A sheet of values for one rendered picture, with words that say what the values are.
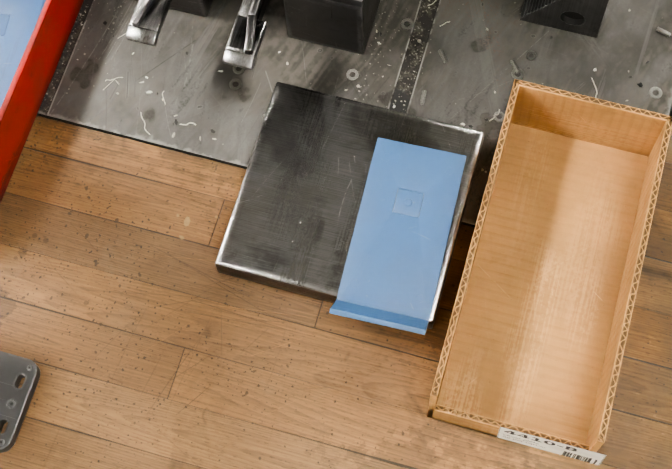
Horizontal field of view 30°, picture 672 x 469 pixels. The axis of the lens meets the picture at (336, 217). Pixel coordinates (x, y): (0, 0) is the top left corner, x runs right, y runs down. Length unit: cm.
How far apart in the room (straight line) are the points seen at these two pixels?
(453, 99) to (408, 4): 9
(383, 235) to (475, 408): 15
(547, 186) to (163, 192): 30
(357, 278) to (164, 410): 17
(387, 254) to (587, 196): 17
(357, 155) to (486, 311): 16
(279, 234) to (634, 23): 34
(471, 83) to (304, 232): 19
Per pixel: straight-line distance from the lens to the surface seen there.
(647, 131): 97
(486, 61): 104
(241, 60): 94
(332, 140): 98
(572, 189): 99
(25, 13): 108
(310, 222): 95
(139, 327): 96
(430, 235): 95
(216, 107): 102
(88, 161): 102
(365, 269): 94
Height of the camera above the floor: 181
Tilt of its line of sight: 69 degrees down
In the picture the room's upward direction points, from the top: 5 degrees counter-clockwise
